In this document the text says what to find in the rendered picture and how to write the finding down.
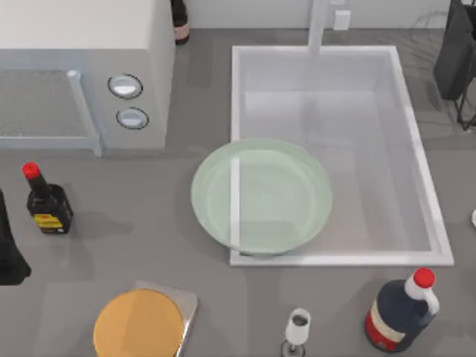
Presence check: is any pale green glass bowl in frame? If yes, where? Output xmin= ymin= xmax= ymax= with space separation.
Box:
xmin=190 ymin=138 xmax=334 ymax=258

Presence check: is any small microwave knob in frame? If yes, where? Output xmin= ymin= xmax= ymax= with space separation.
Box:
xmin=115 ymin=106 xmax=150 ymax=131

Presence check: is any silver kitchen scale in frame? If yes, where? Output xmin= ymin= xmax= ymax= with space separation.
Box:
xmin=133 ymin=280 xmax=199 ymax=357

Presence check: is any white sink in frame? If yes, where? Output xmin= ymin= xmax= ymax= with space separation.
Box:
xmin=229 ymin=45 xmax=455 ymax=268

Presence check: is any large microwave knob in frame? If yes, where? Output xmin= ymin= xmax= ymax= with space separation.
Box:
xmin=106 ymin=73 xmax=144 ymax=100

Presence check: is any white wine glass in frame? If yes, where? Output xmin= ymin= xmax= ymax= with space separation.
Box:
xmin=280 ymin=307 xmax=312 ymax=357

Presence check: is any dark bottle with pink label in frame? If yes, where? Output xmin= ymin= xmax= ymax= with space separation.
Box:
xmin=170 ymin=0 xmax=191 ymax=46

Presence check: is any tall white tap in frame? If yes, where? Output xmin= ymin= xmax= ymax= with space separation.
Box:
xmin=306 ymin=0 xmax=330 ymax=57

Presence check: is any round orange plate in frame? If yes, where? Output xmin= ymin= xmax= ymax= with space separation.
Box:
xmin=93 ymin=289 xmax=184 ymax=357

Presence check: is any small black bottle red cap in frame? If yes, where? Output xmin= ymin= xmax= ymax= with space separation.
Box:
xmin=22 ymin=161 xmax=74 ymax=236

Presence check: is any dark jug red cap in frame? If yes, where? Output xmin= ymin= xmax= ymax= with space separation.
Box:
xmin=364 ymin=267 xmax=441 ymax=353

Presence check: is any microwave oven door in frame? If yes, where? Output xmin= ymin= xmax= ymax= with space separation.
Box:
xmin=0 ymin=69 xmax=103 ymax=157

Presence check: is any pale microwave oven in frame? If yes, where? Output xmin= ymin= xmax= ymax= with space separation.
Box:
xmin=0 ymin=0 xmax=176 ymax=158

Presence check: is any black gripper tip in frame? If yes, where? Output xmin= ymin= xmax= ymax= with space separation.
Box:
xmin=0 ymin=188 xmax=32 ymax=286

